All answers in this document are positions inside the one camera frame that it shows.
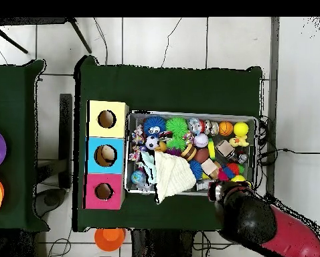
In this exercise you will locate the light blue cloth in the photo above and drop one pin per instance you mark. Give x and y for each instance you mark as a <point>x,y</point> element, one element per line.
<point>149,163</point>

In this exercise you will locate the cream white waffle cloth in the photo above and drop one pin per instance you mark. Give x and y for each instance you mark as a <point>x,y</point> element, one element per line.
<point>173,174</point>

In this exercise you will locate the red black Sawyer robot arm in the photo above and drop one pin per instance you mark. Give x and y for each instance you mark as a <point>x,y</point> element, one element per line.
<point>256,219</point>

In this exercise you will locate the wooden box with three holes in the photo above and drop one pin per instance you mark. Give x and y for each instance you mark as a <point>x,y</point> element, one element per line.
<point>106,170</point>

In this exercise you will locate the small soccer ball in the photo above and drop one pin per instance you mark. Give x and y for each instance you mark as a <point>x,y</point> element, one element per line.
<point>152,142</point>

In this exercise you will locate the blue spiky ball with eyes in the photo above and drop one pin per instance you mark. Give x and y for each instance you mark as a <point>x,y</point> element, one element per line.
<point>154,125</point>

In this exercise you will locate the large green spiky ball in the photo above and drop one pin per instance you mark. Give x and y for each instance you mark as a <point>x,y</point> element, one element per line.
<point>177,126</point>

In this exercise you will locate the toy hamburger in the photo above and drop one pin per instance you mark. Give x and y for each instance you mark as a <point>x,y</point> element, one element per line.
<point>189,153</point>

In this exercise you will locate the plain wooden cube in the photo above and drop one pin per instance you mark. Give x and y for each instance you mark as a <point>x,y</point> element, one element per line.
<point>209,166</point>

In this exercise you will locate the small orange basketball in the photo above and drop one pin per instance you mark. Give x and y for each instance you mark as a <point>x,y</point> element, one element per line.
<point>225,128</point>

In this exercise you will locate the multicoloured spiky caterpillar toy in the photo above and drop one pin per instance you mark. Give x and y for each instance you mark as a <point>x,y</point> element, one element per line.
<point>232,168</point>

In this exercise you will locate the yellow duck plush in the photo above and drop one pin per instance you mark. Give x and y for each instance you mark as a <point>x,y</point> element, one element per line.
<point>239,142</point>

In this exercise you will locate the yellow foam ball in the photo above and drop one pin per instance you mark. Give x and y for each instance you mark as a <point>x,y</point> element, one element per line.
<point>241,128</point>

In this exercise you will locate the black upright panel stand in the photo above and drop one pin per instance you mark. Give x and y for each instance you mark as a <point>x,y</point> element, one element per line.
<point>65,120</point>

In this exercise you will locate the orange plastic cup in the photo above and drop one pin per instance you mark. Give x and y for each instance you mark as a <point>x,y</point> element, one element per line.
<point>109,239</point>

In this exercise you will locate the black tripod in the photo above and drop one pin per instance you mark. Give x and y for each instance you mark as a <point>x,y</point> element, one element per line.
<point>81,35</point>

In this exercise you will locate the dark green side tablecloth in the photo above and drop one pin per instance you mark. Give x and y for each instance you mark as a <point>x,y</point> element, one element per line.
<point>12,80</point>

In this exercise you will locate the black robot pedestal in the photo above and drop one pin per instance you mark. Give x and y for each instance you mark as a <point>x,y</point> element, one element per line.
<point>160,245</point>

